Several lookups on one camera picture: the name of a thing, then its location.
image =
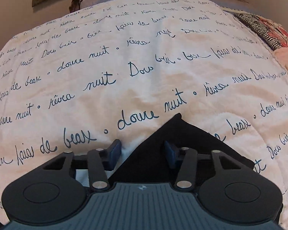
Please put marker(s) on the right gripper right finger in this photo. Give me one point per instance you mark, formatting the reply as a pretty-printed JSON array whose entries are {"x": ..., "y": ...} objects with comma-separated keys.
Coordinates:
[{"x": 229, "y": 190}]

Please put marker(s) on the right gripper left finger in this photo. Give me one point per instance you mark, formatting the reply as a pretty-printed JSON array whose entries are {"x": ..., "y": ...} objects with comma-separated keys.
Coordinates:
[{"x": 59, "y": 189}]

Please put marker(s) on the black pants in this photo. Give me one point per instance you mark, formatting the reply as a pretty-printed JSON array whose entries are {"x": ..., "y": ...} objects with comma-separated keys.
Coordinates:
[{"x": 159, "y": 158}]

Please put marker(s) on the white script-print bedspread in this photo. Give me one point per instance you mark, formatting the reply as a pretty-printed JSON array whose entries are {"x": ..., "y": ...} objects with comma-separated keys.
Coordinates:
[{"x": 121, "y": 69}]

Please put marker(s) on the red patterned blanket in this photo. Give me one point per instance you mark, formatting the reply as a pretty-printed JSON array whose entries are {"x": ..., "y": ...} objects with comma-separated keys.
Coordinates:
[{"x": 273, "y": 34}]

